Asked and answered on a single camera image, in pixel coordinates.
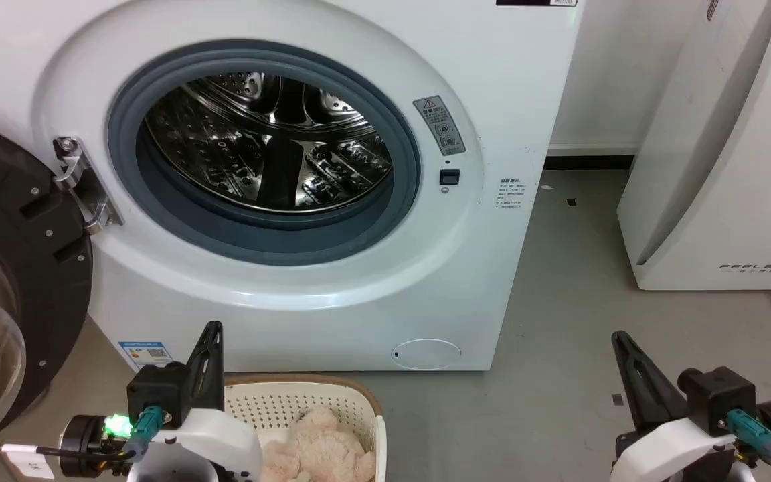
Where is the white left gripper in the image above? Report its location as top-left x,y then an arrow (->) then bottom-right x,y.
126,321 -> 264,482

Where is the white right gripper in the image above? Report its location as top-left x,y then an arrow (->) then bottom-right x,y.
611,331 -> 754,482

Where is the beige plush toy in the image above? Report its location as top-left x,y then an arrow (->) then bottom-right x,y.
259,406 -> 377,482

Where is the silver metal door hinge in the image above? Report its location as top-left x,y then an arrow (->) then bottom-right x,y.
52,135 -> 124,236

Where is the stainless steel washing machine drum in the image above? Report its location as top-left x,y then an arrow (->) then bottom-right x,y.
144,72 -> 395,214

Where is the black round washer door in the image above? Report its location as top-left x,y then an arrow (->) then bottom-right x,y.
0,116 -> 94,451

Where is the blue energy label sticker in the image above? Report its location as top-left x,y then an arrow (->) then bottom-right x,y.
117,341 -> 174,372

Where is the cream perforated laundry basket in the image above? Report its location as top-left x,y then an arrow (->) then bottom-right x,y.
223,373 -> 388,482

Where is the grey rubber door gasket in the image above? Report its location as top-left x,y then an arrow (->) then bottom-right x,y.
106,39 -> 422,267

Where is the oval white filter cover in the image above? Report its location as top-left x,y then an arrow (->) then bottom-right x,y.
390,337 -> 462,370

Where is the white air purifier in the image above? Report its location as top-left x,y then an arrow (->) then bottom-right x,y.
616,0 -> 771,292

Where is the grey warning sticker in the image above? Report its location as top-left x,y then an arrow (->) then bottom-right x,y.
413,95 -> 467,157

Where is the white front-load washing machine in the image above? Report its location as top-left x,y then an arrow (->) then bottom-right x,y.
0,0 -> 584,373

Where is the teal plug left camera cable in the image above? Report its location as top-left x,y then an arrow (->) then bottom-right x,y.
122,405 -> 164,463

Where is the teal plug camera cable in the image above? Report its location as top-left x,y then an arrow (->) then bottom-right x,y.
725,409 -> 771,482
122,405 -> 164,463

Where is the teal plug right camera cable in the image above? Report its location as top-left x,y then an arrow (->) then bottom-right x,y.
725,409 -> 771,482

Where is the black cable with white tag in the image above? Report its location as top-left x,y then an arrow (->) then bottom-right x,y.
0,442 -> 137,467

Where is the black wall baseboard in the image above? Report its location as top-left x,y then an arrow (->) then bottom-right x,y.
543,155 -> 636,171

